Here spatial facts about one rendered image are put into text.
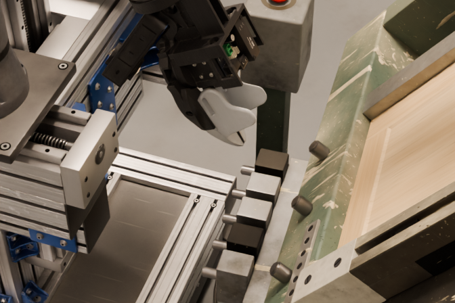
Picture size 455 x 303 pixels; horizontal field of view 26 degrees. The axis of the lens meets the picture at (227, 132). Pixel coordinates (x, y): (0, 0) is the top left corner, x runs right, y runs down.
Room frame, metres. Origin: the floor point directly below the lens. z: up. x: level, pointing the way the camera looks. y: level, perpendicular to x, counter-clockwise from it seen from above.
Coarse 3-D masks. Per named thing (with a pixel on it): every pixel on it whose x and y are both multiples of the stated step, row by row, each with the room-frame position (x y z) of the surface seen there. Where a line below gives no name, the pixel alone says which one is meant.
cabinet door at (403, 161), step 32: (416, 96) 1.18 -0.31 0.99; (448, 96) 1.11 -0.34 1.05; (384, 128) 1.16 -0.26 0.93; (416, 128) 1.10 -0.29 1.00; (448, 128) 1.03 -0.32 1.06; (384, 160) 1.08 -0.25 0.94; (416, 160) 1.01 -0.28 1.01; (448, 160) 0.96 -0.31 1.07; (352, 192) 1.05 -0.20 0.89; (384, 192) 1.00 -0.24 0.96; (416, 192) 0.94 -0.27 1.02; (352, 224) 0.97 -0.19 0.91
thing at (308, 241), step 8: (312, 224) 0.99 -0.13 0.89; (312, 232) 0.97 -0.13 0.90; (304, 240) 0.96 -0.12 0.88; (312, 240) 0.95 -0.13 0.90; (304, 248) 0.94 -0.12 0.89; (312, 248) 0.94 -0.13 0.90; (304, 256) 0.92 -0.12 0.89; (296, 264) 0.92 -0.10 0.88; (304, 264) 0.90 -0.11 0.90; (296, 272) 0.90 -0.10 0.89; (296, 280) 0.88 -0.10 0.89; (288, 288) 0.88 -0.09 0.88; (288, 296) 0.86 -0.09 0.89
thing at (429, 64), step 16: (432, 48) 1.24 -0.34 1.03; (448, 48) 1.20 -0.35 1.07; (416, 64) 1.23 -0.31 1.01; (432, 64) 1.20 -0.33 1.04; (448, 64) 1.19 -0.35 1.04; (400, 80) 1.23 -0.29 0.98; (416, 80) 1.20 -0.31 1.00; (368, 96) 1.26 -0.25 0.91; (384, 96) 1.22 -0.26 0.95; (400, 96) 1.21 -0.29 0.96; (368, 112) 1.22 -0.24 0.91
